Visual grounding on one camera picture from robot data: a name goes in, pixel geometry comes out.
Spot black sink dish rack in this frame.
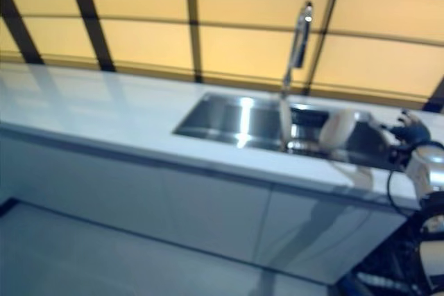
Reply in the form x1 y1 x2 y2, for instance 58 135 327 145
289 105 334 155

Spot cream round plate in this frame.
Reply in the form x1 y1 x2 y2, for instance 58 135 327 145
318 108 364 154
279 98 294 152

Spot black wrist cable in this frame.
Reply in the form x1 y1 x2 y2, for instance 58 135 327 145
386 169 422 214

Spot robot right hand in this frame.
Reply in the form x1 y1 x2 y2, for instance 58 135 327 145
381 110 433 168

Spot chrome pull-down faucet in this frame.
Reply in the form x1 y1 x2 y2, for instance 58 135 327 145
282 0 316 98

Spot white glossy cabinet door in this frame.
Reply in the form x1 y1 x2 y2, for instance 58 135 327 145
161 171 273 259
0 125 174 238
258 188 407 285

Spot built-in dishwasher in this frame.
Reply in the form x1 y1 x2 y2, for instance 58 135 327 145
353 205 444 296

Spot stainless steel sink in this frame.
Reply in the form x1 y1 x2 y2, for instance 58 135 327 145
172 92 407 173

